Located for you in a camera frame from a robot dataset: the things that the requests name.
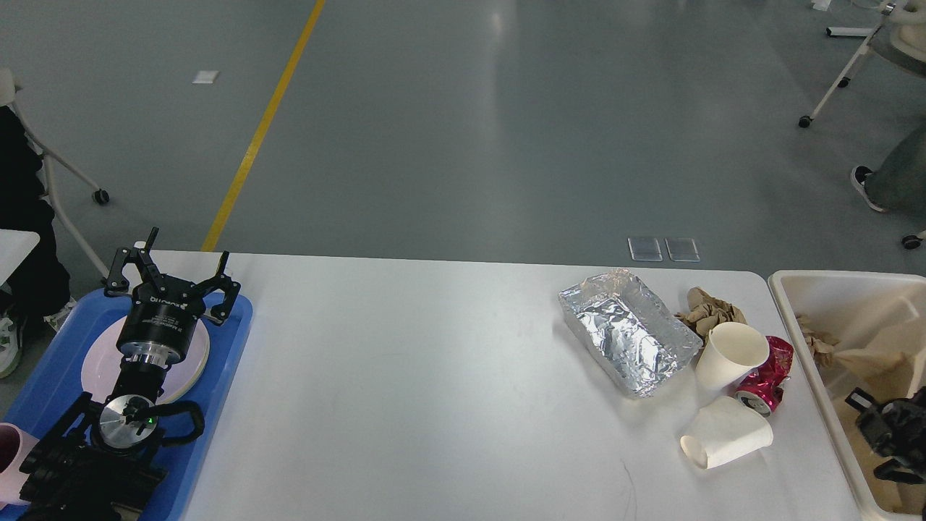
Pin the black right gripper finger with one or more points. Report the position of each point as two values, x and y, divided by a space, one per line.
862 402
892 470

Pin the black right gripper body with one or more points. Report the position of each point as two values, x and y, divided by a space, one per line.
898 429

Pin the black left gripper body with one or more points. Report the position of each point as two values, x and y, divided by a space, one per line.
159 329

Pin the small brown paper bag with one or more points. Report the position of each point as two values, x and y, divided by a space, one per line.
883 349

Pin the pink plate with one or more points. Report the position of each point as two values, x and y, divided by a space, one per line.
100 367

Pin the pink ribbed mug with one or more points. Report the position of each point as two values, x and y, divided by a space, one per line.
16 445

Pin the aluminium foil tray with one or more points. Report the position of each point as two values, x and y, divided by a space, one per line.
629 331

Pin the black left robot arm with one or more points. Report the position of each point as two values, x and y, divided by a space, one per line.
96 462

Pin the crumpled paper scraps in bin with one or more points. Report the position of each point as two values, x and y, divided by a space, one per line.
822 344

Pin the person in black pants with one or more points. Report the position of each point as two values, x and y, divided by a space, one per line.
39 287

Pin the white plastic bin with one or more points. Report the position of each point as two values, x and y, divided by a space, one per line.
830 299

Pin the red crumpled wrapper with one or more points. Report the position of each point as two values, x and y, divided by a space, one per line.
762 389

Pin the white side table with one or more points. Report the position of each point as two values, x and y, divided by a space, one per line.
15 246

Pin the blue plastic tray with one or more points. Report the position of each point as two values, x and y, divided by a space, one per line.
56 382

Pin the white bowl under gripper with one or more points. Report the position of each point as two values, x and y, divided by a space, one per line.
732 350

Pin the lying white paper cup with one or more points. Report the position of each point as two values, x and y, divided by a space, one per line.
723 431

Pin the crumpled brown paper ball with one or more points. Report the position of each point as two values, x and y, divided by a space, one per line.
706 312

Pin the person in blue jeans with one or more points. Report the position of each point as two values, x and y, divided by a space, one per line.
898 185

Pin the white paper on floor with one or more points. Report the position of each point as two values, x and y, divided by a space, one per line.
205 77

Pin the right clear floor plate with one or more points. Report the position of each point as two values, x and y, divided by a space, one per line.
682 249

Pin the clear floor plate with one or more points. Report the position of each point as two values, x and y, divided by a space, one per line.
645 249
682 249

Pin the left clear floor plate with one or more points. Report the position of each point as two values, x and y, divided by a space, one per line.
645 249

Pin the white wheeled chair right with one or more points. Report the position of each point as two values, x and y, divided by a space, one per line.
898 38

